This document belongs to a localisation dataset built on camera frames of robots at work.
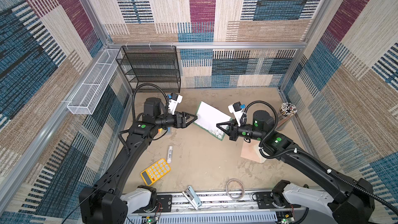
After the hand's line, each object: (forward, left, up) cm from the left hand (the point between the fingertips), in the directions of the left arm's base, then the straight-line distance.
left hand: (193, 115), depth 71 cm
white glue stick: (-7, +14, -27) cm, 31 cm away
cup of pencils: (+10, -50, -10) cm, 52 cm away
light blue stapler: (-28, 0, -27) cm, 39 cm away
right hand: (-5, -11, -2) cm, 12 cm away
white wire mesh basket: (+19, +65, -12) cm, 69 cm away
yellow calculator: (-16, +20, -27) cm, 37 cm away
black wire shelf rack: (+49, +30, -11) cm, 58 cm away
